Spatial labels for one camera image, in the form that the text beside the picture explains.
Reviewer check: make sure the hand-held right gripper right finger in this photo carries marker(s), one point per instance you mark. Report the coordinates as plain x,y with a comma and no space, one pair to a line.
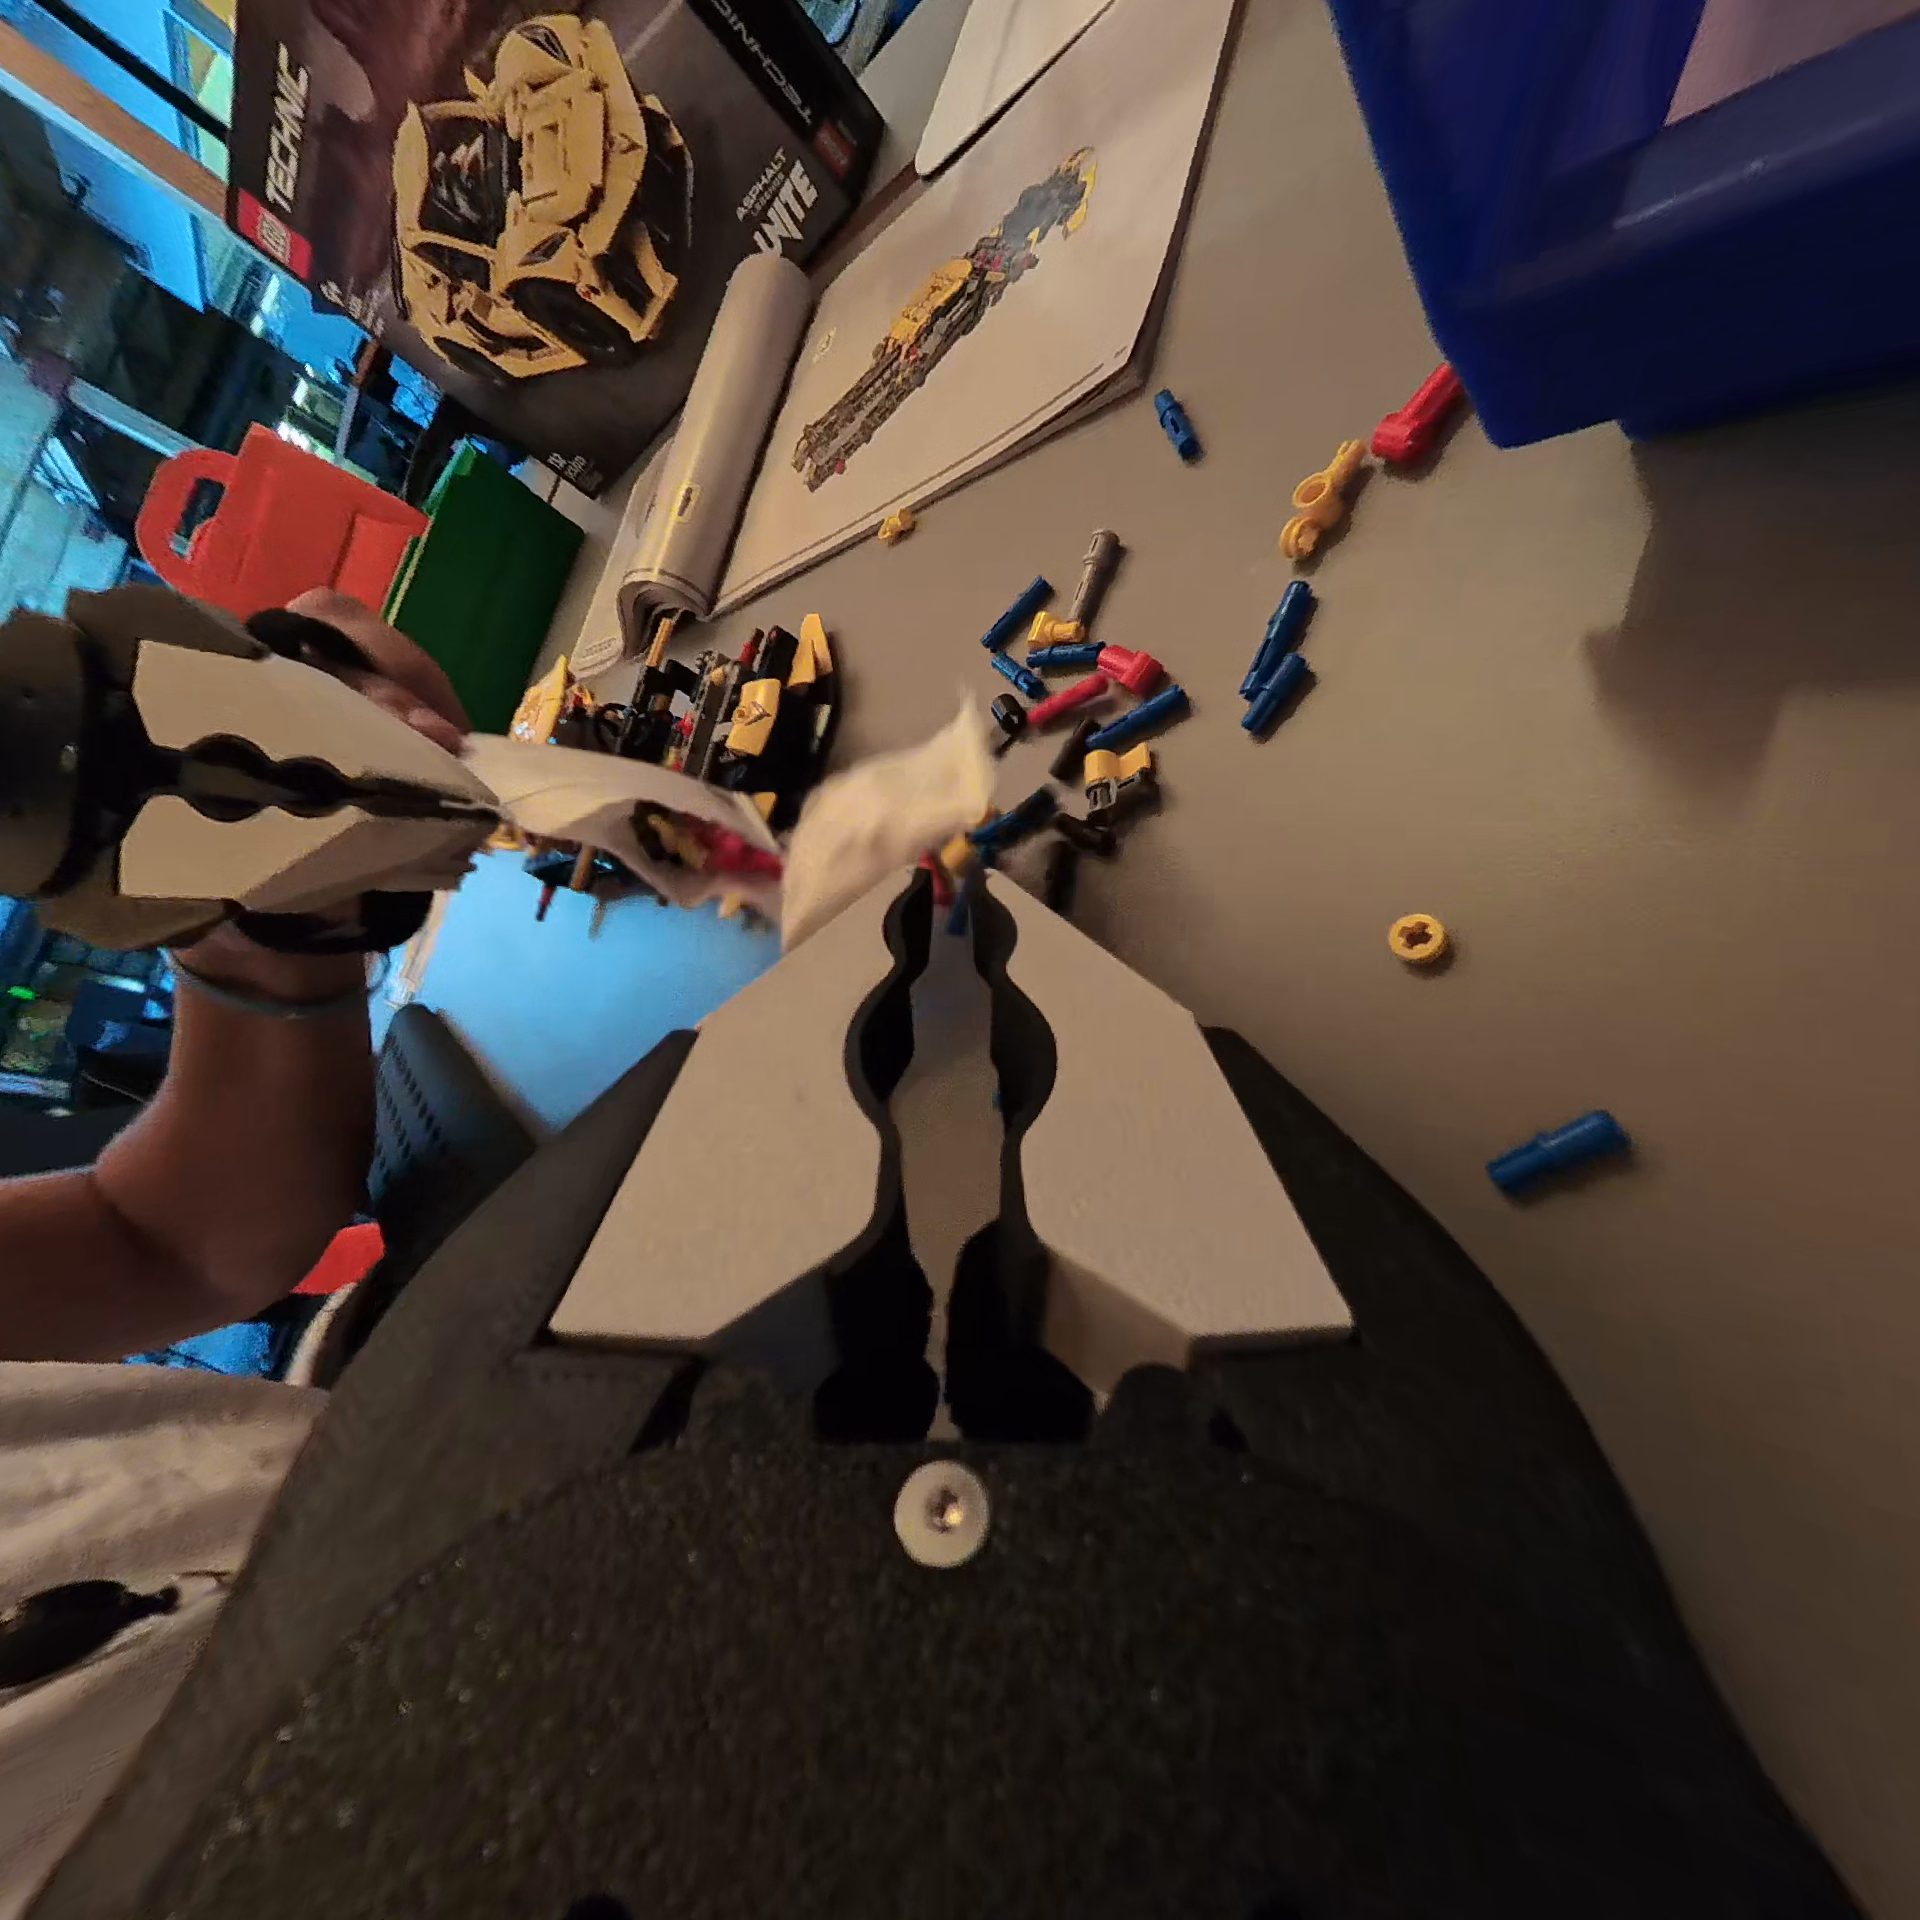
1185,1200

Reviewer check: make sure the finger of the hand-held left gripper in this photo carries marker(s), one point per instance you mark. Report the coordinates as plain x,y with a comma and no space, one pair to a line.
270,698
270,863

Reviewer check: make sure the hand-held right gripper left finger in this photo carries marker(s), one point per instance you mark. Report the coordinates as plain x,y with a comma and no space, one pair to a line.
720,1200

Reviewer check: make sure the green box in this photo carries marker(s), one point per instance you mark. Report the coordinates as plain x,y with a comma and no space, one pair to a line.
479,585

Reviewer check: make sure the white printed paper bag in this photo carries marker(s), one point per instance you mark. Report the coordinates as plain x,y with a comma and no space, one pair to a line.
629,795

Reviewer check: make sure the yellow black toy brick car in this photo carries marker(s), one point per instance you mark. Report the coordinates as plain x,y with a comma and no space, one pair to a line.
750,706

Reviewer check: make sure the instruction booklet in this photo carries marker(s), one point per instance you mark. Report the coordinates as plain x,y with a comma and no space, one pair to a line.
1020,300

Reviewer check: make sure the blue plastic bin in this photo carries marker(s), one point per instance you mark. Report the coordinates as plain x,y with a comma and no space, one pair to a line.
1650,224

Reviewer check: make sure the person's left forearm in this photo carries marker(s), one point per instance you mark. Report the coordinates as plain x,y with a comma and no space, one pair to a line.
179,1171

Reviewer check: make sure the grey desk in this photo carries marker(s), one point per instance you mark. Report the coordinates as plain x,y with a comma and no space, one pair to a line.
1650,824

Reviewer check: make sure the person's left hand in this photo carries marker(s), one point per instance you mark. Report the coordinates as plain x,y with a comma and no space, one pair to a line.
398,674

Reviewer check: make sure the grey wristband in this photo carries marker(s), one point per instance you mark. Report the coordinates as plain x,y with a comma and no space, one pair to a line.
270,1002

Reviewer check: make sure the red box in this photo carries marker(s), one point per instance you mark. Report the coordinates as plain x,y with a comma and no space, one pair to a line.
285,524

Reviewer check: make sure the black perforated pad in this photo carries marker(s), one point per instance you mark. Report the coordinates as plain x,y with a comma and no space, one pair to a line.
450,1109

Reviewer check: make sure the blue pin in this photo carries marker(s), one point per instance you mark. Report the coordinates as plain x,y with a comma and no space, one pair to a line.
1177,423
1557,1152

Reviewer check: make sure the pile of blue red pins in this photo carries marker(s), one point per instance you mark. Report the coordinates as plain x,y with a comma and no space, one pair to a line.
1140,721

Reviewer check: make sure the toy car set box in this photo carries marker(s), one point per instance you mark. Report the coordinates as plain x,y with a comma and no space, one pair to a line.
524,224

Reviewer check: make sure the person's white clothing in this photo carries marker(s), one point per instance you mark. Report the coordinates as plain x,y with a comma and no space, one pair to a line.
120,1471

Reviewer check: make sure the grey axle connector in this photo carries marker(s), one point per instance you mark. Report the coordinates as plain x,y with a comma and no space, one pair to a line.
1094,573

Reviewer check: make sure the yellow pin connector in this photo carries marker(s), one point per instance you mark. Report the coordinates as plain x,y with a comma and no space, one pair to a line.
1322,495

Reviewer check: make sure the red axle connector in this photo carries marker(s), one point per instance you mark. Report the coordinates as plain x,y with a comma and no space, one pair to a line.
1418,413

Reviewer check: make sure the white document stand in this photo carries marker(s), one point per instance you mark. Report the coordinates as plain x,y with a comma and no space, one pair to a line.
1005,74

